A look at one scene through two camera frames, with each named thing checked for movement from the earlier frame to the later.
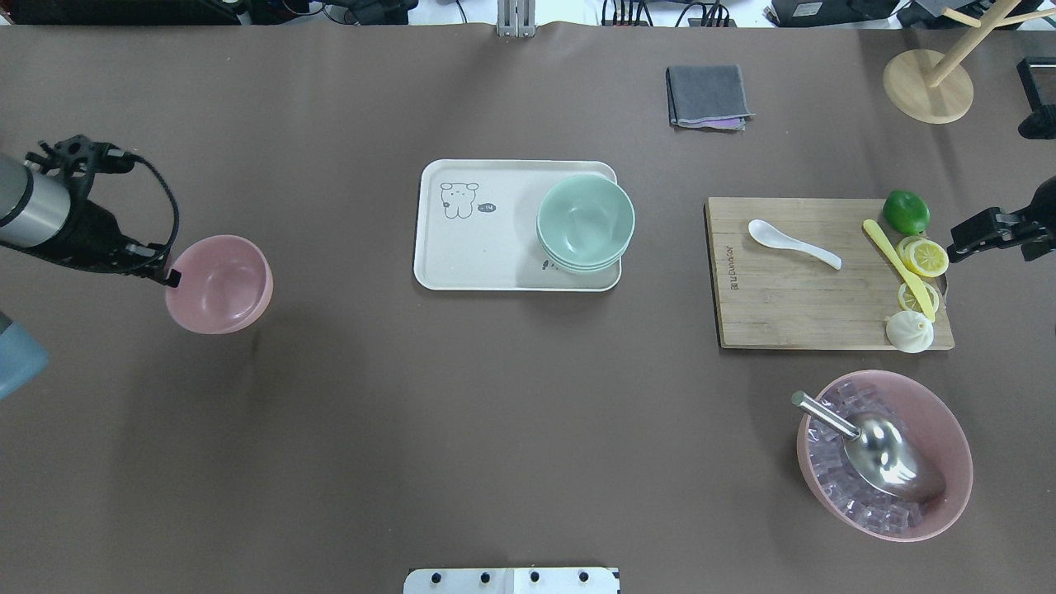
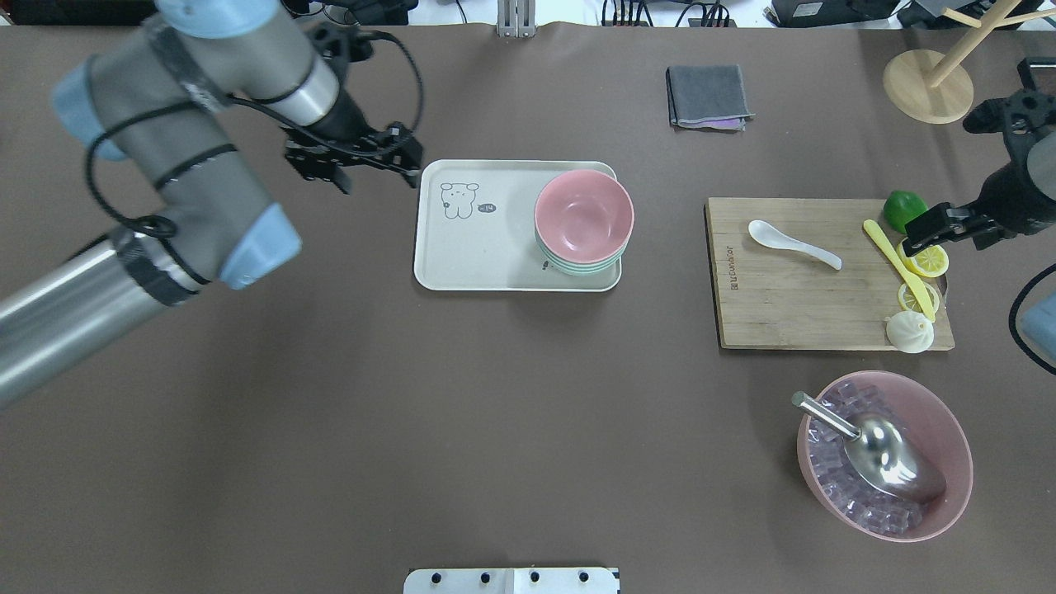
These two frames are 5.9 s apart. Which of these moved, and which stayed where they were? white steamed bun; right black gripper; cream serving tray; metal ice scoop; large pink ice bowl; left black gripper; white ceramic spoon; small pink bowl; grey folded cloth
Moved: left black gripper; small pink bowl; right black gripper
Stayed: white ceramic spoon; cream serving tray; white steamed bun; large pink ice bowl; grey folded cloth; metal ice scoop
